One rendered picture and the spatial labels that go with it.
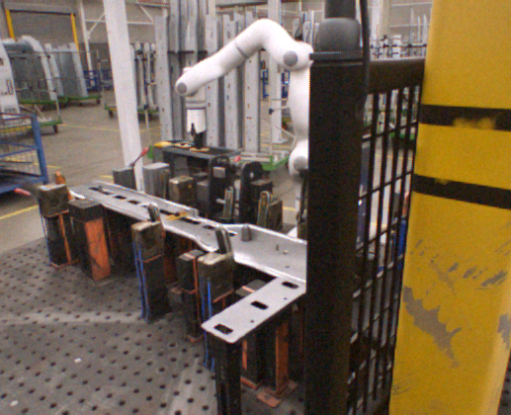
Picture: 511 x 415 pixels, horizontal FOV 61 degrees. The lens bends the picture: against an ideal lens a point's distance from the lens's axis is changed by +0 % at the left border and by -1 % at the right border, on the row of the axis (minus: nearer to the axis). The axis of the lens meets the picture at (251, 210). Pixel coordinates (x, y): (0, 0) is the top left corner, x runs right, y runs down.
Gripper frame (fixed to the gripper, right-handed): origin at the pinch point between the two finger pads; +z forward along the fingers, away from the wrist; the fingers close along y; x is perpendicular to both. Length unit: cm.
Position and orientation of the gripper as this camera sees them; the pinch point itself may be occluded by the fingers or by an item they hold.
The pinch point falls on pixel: (198, 143)
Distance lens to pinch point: 193.7
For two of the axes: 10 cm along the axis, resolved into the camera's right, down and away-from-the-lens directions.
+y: -2.8, 3.4, -9.0
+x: 9.6, 0.7, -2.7
